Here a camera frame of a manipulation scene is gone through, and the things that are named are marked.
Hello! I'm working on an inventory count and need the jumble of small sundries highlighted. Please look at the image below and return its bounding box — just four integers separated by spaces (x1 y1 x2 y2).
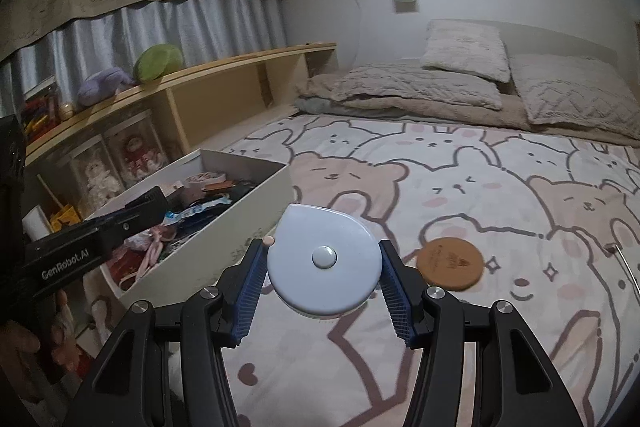
107 169 261 293

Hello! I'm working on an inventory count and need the beige duvet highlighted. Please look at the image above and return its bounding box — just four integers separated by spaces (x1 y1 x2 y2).
292 74 640 142

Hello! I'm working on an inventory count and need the long quilted beige pillow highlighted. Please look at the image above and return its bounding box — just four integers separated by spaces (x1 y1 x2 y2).
332 64 503 110

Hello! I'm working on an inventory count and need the white paper roll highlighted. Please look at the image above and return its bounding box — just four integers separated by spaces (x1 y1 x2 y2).
22 206 53 240

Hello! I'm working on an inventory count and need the round cork coaster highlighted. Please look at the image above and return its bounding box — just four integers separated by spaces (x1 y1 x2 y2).
416 237 487 293

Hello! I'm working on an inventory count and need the white doll display case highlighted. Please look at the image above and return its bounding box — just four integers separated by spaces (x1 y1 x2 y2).
52 134 126 218

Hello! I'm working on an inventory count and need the blue grey curtain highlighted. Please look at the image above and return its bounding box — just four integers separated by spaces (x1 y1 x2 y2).
0 0 288 118

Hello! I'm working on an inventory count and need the thin metal rod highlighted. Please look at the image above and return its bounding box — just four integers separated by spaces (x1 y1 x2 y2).
605 242 640 295

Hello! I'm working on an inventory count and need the animal printed blanket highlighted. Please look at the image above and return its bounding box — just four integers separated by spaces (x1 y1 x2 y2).
82 114 640 427

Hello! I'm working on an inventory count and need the white wall cable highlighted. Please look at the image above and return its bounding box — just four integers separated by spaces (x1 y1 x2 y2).
340 0 365 68

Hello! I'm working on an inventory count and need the purple plush toy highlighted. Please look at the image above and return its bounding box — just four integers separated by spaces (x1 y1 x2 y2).
77 67 136 108

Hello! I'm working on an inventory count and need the yellow toy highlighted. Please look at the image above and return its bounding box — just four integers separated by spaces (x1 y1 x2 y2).
50 202 81 228

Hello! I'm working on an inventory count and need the white tape measure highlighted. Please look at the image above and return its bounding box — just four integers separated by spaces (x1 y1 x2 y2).
265 203 387 320

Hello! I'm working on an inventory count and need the green plush toy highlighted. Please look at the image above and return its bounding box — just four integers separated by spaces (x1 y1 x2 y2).
132 44 185 84

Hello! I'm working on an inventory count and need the fluffy cream pillow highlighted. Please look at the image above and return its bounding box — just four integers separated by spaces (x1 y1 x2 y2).
420 19 511 84

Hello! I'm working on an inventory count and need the red doll display case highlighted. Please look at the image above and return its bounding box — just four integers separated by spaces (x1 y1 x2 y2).
105 109 168 188

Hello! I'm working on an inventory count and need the wooden shelf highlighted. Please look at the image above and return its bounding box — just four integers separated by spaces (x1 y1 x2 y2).
20 42 338 218

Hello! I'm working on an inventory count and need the white storage box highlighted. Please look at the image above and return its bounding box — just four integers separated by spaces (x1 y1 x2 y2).
97 148 293 308

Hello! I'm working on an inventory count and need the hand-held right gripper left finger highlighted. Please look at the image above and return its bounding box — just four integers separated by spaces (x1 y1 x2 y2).
62 241 271 427

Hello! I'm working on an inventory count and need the zigzag quilted beige pillow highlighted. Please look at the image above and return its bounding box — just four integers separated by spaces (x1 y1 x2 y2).
510 53 640 126

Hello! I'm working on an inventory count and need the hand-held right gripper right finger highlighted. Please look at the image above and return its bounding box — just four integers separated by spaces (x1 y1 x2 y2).
377 239 583 427

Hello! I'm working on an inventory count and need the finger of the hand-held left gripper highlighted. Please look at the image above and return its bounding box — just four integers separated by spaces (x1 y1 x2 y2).
82 186 170 238

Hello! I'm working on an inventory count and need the red yellow toy box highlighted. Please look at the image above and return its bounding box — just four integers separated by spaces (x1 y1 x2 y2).
20 77 63 145

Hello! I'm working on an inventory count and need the person's left hand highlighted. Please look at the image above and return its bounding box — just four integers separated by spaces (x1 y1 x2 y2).
0 291 83 375

